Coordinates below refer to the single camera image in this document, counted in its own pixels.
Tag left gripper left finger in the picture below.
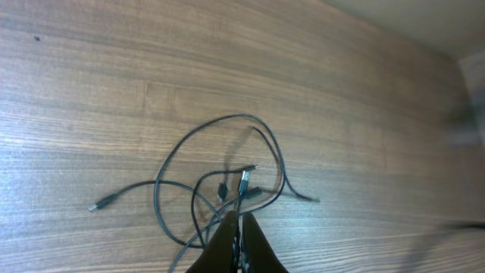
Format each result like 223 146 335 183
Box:
186 211 238 273

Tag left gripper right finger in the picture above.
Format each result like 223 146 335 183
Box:
241 212 288 273

